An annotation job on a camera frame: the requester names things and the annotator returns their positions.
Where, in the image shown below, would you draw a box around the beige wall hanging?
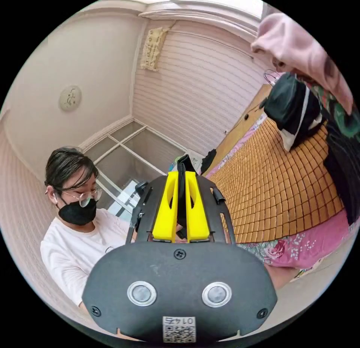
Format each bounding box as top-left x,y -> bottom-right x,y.
139,26 -> 168,72

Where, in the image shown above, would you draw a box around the round ceiling lamp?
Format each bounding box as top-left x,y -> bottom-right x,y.
58,84 -> 83,112

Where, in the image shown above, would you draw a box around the window with white frame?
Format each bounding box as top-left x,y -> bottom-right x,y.
80,119 -> 188,215

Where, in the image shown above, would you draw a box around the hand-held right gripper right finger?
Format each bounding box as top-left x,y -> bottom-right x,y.
185,171 -> 210,242

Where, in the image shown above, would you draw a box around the black long pants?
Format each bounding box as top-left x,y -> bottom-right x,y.
176,154 -> 192,239

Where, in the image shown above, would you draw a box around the person's body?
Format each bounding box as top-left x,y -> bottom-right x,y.
40,146 -> 139,308

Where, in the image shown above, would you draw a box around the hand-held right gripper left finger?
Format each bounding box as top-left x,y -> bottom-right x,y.
152,171 -> 180,243

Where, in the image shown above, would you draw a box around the small black cloth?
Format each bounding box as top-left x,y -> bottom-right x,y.
200,148 -> 218,175

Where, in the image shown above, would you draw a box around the bed with woven mat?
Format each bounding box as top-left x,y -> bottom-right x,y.
202,83 -> 356,284

